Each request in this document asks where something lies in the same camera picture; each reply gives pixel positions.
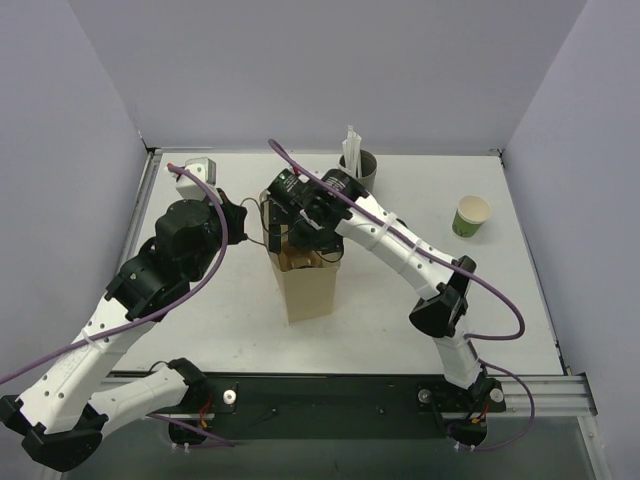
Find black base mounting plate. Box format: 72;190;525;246
161;373;506;440

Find white wrapped straws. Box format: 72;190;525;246
342;125;362;178

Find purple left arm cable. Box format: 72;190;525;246
0;167;236;449

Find brown paper takeout bag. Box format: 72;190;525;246
241;191;344;324

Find single brown pulp carrier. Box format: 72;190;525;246
278;244;322;272

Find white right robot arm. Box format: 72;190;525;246
266;169;482;390

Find aluminium frame rail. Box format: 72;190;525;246
59;374;599;420

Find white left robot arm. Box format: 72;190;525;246
1;191;247;472

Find grey cylindrical straw holder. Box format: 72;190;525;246
339;149;378;192

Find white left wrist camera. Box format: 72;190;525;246
166;157;219;200

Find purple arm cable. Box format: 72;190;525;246
268;138;537;454
0;167;236;449

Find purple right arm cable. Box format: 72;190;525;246
268;138;537;454

